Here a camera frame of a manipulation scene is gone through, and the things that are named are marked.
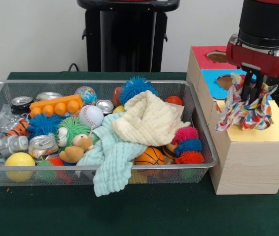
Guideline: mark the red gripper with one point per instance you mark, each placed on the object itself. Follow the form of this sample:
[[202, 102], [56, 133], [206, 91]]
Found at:
[[259, 60]]

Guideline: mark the polka dot cloth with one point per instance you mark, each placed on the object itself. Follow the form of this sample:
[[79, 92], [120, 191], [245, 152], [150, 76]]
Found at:
[[232, 105], [257, 124]]

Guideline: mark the blue spiky toy with eyes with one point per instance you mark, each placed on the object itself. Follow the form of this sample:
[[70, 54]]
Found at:
[[134, 88]]

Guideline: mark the mint green cloth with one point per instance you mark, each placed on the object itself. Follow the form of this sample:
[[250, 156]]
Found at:
[[115, 157]]

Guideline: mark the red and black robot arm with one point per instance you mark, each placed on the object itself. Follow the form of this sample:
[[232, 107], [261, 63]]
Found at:
[[264, 22]]

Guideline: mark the shallow silver mesh bin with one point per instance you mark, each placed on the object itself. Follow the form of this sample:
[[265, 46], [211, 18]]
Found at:
[[193, 115]]

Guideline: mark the wooden box with three holes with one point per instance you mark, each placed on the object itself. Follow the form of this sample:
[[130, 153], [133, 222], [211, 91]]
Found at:
[[250, 167]]

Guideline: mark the multicolour spiky caterpillar toy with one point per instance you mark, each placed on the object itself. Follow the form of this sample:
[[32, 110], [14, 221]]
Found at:
[[188, 145]]

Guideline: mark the orange mini basketball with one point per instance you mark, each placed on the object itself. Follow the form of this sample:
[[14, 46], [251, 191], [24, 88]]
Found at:
[[150, 157]]

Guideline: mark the white baseball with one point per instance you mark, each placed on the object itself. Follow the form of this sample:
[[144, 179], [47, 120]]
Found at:
[[90, 115]]

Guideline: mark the dark green tablecloth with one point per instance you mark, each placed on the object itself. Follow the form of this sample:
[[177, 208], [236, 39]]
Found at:
[[129, 214]]

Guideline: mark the green spiky toy with eyes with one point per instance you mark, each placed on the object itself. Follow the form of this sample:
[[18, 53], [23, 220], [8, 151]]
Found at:
[[73, 123]]

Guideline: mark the orange plastic building brick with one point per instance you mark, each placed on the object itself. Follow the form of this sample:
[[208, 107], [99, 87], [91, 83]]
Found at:
[[56, 105]]

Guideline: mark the yellow ball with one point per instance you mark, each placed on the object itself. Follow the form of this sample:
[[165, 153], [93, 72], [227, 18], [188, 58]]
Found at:
[[19, 159]]

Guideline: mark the grey plastic robot toy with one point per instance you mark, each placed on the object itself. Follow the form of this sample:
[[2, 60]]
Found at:
[[7, 145]]

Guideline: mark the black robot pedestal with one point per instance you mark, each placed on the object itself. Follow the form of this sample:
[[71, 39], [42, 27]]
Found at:
[[92, 41]]

